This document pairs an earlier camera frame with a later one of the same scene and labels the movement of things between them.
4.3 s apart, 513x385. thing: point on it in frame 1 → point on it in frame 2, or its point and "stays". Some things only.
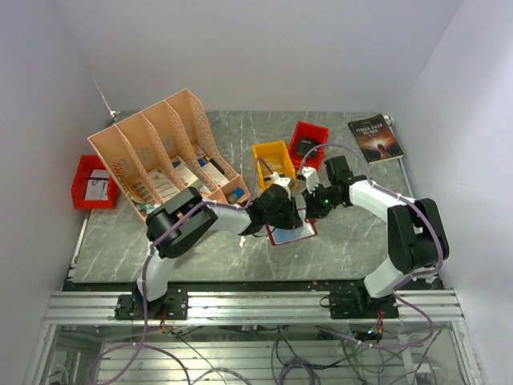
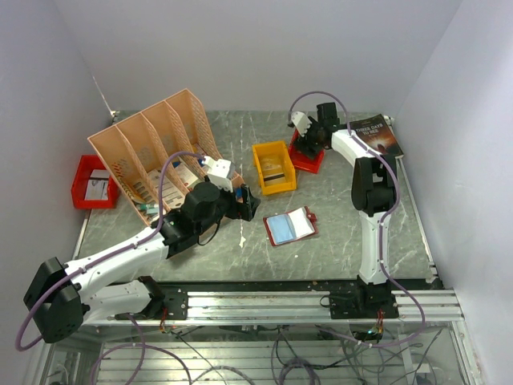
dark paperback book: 375,139 stays
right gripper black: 313,210 → 303,142
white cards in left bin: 97,188 stays
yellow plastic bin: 274,159 stays
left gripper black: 294,219 → 237,209
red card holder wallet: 279,236 stays
